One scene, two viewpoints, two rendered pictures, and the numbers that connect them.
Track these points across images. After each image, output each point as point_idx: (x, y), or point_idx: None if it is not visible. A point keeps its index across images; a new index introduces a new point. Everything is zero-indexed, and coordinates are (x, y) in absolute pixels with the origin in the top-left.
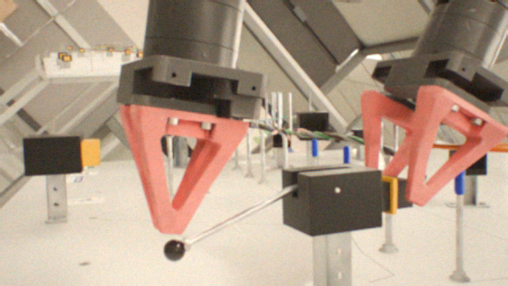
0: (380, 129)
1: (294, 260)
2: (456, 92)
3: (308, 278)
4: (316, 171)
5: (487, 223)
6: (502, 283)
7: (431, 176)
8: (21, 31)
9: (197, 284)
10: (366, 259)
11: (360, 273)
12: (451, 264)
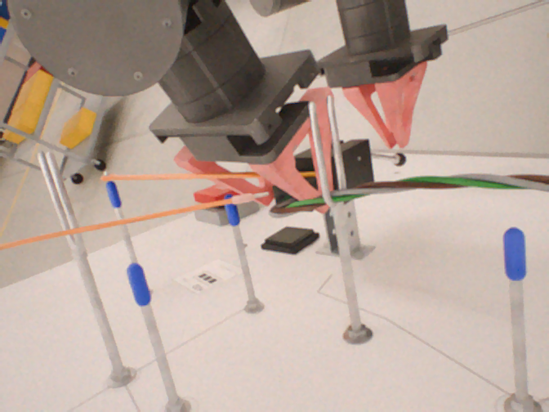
0: (309, 139)
1: (439, 275)
2: None
3: (387, 259)
4: (332, 143)
5: None
6: (214, 318)
7: (253, 184)
8: None
9: (459, 224)
10: (368, 306)
11: None
12: (268, 333)
